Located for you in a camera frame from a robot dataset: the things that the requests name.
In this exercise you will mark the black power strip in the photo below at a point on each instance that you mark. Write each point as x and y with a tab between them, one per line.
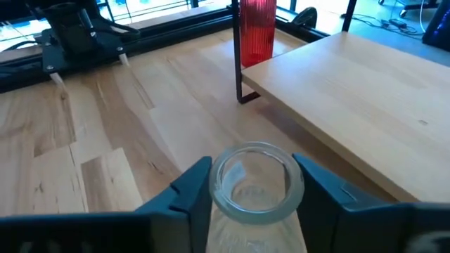
397	23

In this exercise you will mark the clear fluted glass vase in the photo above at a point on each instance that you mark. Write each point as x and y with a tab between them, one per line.
253	235

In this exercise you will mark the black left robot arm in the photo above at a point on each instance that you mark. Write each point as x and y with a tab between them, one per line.
74	31

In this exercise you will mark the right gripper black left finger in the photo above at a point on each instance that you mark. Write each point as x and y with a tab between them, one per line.
186	211

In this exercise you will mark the black aluminium table frame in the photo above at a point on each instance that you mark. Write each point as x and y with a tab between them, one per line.
175	37

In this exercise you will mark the dark equipment case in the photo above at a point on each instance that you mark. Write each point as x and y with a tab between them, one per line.
437	28

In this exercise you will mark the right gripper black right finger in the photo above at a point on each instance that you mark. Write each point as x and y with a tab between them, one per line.
334	218

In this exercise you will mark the tall red ribbed glass vase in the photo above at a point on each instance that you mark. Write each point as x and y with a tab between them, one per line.
258	35

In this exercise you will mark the wooden shelf with black legs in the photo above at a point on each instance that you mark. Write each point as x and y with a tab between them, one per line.
351	105

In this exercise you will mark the black table clamp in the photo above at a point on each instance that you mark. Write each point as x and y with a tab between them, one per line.
306	17

